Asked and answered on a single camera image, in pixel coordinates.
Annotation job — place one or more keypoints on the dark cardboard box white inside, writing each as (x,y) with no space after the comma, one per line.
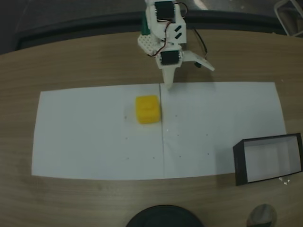
(239,163)

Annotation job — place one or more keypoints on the white paper sheet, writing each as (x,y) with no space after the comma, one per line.
(94,146)
(208,113)

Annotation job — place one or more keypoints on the white frame chair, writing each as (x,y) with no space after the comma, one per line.
(284,21)

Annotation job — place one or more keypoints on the yellow cube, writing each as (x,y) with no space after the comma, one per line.
(146,112)

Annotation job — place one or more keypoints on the black round stand base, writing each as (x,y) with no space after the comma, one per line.
(163,217)

